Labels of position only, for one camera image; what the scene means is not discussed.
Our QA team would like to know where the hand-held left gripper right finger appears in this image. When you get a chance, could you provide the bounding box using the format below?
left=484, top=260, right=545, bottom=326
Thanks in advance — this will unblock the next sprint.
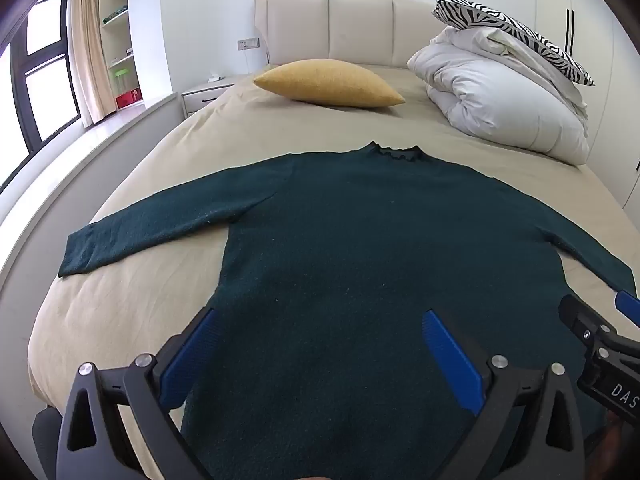
left=422, top=309, right=587, bottom=480

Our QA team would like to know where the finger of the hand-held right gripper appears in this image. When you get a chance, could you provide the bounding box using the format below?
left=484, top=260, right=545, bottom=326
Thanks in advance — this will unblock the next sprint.
left=559, top=294, right=618, bottom=357
left=614, top=290, right=640, bottom=332

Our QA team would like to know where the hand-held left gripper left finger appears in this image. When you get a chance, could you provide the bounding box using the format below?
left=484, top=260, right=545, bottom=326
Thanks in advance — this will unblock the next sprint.
left=56, top=306, right=221, bottom=480

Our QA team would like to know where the dark green sweater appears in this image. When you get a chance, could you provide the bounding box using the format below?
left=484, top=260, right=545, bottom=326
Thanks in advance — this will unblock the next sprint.
left=57, top=141, right=638, bottom=480

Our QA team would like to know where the bed with beige sheet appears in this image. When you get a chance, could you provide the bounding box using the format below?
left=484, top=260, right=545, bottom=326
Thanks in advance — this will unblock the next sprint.
left=27, top=62, right=640, bottom=480

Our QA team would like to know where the white wardrobe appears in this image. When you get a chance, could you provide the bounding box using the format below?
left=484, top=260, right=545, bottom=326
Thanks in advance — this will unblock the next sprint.
left=532, top=0, right=640, bottom=211

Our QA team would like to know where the white window bench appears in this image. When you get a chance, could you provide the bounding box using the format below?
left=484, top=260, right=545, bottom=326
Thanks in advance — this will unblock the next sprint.
left=0, top=91, right=181, bottom=291

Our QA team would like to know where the white folded duvet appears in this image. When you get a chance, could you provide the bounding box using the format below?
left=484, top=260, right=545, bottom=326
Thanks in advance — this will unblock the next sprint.
left=406, top=25, right=591, bottom=167

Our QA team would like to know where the white nightstand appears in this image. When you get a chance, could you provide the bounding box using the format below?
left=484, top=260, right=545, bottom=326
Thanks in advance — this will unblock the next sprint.
left=180, top=76, right=238, bottom=116

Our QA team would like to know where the zebra print pillow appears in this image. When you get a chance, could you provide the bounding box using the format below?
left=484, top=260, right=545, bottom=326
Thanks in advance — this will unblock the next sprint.
left=432, top=0, right=596, bottom=87

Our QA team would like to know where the yellow pillow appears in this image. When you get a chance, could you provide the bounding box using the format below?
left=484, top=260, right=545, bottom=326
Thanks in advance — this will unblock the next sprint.
left=252, top=59, right=407, bottom=108

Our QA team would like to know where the black framed window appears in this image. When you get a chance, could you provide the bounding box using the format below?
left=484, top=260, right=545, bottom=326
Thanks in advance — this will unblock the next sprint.
left=7, top=0, right=83, bottom=161

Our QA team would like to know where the beige curtain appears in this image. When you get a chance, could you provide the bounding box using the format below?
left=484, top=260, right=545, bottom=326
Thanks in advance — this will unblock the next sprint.
left=67, top=0, right=117, bottom=128

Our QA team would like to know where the beige padded headboard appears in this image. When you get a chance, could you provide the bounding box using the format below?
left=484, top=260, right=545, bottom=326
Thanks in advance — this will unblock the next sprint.
left=254, top=0, right=453, bottom=70

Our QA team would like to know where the white wall shelf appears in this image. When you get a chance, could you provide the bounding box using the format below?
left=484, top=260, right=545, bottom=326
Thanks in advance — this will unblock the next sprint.
left=97, top=0, right=146, bottom=111

